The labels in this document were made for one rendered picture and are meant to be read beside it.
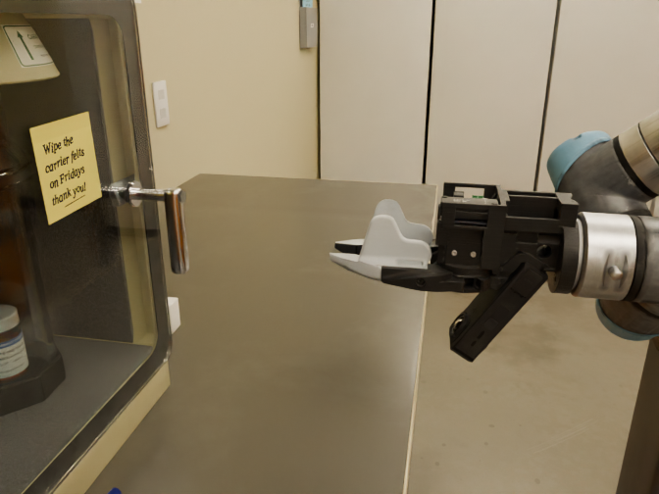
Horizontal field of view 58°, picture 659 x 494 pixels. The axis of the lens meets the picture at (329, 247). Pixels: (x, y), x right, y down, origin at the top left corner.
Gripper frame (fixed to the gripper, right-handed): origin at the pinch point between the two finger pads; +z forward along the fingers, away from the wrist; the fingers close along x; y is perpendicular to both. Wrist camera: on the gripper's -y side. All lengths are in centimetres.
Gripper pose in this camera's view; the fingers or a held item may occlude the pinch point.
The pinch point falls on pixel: (346, 258)
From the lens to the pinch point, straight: 56.4
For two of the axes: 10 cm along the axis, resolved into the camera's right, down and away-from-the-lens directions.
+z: -9.8, -0.7, 1.8
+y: 0.1, -9.4, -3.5
